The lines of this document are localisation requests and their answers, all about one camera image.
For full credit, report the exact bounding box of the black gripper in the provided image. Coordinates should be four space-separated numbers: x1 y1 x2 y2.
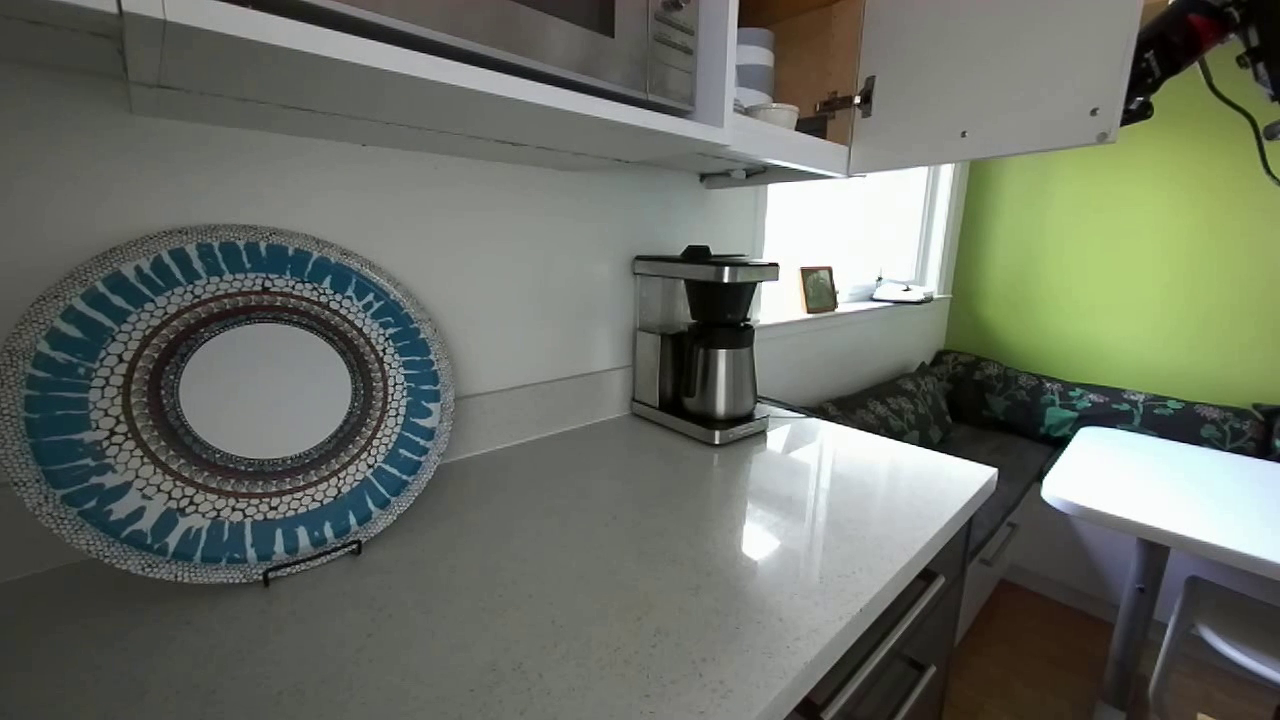
1122 0 1253 130

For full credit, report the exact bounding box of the white cabinet door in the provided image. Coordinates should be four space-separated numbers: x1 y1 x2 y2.
843 0 1149 179

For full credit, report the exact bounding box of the metal door hinge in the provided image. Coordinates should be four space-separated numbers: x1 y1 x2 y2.
814 72 879 138

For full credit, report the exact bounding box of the metal under-cabinet fixture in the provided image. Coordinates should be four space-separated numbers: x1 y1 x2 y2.
695 160 772 190

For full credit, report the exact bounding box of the white upper cabinet body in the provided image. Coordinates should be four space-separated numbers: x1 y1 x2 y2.
0 0 872 190

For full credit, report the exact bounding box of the long floral bench cushion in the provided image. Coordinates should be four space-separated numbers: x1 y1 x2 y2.
931 348 1280 465

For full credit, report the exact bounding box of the white framed window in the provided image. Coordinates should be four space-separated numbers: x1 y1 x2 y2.
760 160 972 326

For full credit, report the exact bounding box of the flat white dish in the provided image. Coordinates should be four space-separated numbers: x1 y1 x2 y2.
734 85 804 136

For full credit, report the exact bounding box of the grey blue bowl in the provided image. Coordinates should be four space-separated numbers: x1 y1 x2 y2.
734 47 779 97

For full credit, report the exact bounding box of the dark patterned cushion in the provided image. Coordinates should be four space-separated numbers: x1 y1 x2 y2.
814 368 959 452

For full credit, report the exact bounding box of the grey bench seat pad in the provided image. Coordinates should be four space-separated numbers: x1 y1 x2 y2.
931 421 1068 543

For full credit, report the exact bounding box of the white table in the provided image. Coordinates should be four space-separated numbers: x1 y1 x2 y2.
1035 422 1280 715

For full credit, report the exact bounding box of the steel black coffee maker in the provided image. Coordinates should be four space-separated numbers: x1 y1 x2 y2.
630 240 784 452

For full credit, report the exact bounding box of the white chair with metal legs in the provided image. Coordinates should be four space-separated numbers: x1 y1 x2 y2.
1149 572 1280 720

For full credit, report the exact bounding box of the stainless steel microwave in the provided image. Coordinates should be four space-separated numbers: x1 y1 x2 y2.
233 0 709 118

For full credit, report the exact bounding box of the blue patterned decorative plate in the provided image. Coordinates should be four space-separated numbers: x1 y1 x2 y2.
0 219 462 587

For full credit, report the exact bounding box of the small picture frame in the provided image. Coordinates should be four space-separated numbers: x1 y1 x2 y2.
795 264 843 318

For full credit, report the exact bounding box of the steel drawer handle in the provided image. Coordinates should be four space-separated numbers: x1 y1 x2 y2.
814 572 951 720
890 661 944 720

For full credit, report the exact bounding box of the black wire plate stand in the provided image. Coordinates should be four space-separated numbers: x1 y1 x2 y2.
255 533 369 592

